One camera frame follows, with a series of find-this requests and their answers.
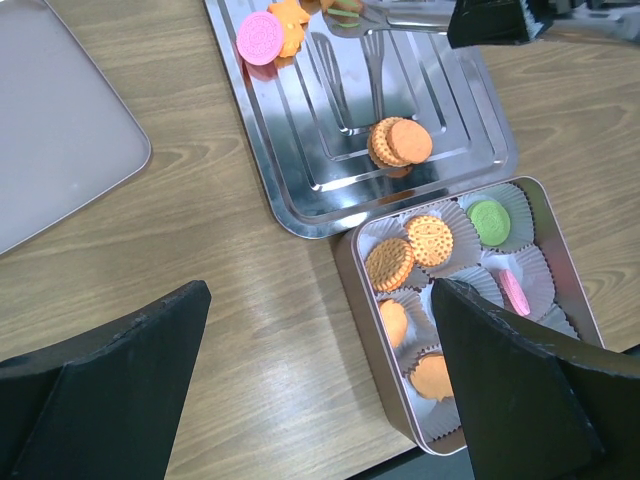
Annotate orange plain round cookie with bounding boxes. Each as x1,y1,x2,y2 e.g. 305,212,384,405
367,117,433,169

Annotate steel baking tray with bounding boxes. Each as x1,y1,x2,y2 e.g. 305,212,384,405
206,1,518,238

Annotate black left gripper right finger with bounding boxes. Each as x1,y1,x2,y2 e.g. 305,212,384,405
431,279,639,479

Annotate brown cookie tin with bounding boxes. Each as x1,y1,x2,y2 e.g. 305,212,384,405
335,176,603,456

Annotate brown tin lid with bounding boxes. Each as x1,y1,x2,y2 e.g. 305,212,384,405
1,1,152,252

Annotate metal tongs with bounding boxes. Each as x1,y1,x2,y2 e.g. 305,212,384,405
323,1,455,38

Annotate green round cookie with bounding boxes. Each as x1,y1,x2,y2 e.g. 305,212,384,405
326,1,364,28
467,200,511,247

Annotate pink cookie at edge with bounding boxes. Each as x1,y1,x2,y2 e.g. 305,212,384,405
236,11,284,66

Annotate orange flower cookie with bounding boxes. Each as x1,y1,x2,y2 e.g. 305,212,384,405
379,299,409,348

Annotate pink round cookie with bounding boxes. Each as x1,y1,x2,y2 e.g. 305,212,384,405
498,269,531,316

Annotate orange round sandwich cookie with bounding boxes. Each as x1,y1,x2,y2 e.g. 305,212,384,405
365,238,415,292

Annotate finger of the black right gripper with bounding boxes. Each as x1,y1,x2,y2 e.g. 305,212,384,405
447,0,555,49

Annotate orange round dotted cookie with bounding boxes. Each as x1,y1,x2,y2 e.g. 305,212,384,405
405,215,454,268

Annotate orange star cookie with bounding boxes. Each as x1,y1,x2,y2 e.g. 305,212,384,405
267,0,311,58

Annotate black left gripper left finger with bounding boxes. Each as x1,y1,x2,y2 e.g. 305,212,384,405
1,280,211,479

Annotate orange leaf cookie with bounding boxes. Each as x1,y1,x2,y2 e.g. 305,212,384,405
409,354,454,401

